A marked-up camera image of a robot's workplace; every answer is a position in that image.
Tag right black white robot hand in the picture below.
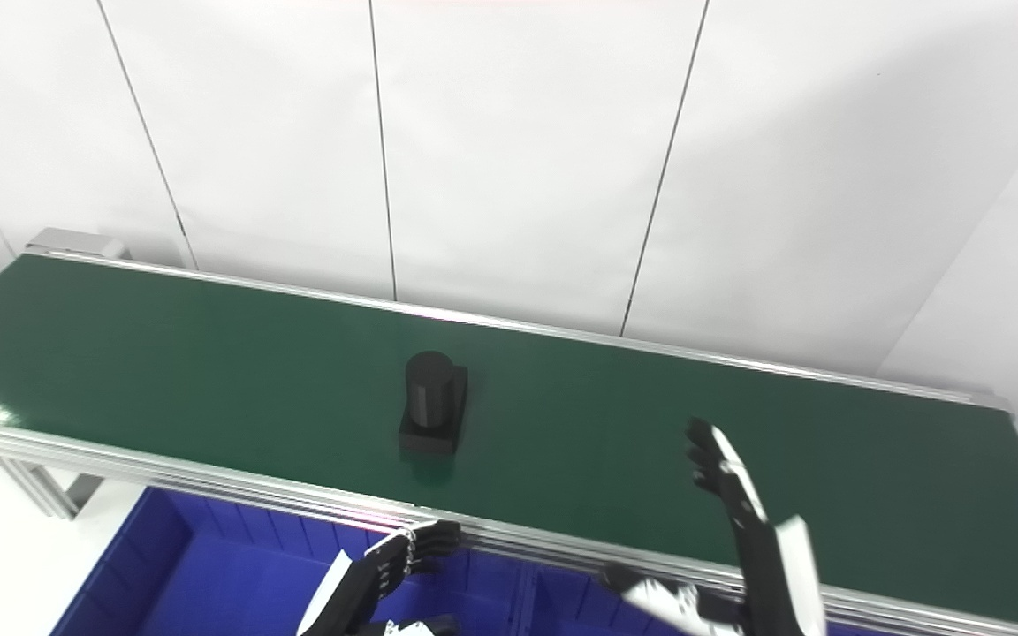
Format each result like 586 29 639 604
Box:
599 418 828 636

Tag aluminium conveyor leg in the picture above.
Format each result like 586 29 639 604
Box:
0 455 105 521

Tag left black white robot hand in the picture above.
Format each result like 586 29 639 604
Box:
297 519 464 636

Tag black cylinder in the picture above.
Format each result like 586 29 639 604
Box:
399 351 469 458

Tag green conveyor belt aluminium frame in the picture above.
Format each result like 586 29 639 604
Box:
0 227 1018 636

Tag blue plastic bin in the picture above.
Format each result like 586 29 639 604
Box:
49 486 532 636
516 565 881 636

